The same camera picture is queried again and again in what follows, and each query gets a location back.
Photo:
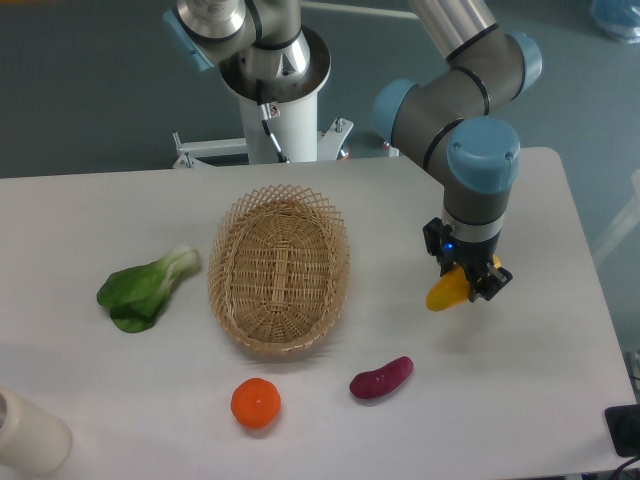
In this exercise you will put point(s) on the blue object in corner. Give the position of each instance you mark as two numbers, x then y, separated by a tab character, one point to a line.
618	18

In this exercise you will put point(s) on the cream cylindrical bottle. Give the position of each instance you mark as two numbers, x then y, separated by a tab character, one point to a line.
33	440

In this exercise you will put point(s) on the orange tangerine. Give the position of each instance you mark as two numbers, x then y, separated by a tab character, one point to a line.
255	403

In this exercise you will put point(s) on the purple sweet potato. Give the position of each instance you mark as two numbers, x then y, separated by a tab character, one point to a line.
380	382

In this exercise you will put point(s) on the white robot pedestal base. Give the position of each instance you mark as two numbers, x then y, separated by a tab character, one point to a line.
277	93

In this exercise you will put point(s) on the green bok choy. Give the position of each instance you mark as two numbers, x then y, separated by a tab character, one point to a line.
135	297

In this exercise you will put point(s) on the yellow mango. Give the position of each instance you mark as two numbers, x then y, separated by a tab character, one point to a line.
452	289

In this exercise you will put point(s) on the black device at edge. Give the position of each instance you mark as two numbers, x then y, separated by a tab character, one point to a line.
623	425

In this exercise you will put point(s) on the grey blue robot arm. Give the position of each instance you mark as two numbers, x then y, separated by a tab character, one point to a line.
446	127

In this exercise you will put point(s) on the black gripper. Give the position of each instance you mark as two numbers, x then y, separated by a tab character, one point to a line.
453	242

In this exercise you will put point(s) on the woven wicker basket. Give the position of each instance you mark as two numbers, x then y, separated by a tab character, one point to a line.
279	269

